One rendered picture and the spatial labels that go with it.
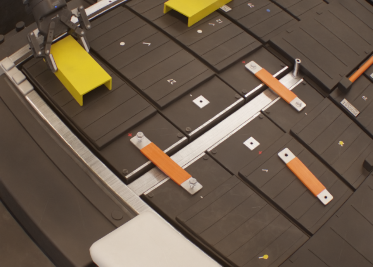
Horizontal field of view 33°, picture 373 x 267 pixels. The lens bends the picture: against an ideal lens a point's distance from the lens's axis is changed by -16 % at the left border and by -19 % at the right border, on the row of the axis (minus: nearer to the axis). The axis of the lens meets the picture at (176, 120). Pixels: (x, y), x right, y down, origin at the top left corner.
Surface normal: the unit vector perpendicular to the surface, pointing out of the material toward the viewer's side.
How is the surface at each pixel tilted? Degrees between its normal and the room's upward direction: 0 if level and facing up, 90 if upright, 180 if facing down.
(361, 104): 0
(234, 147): 0
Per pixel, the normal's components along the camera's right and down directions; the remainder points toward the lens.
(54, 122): 0.07, -0.66
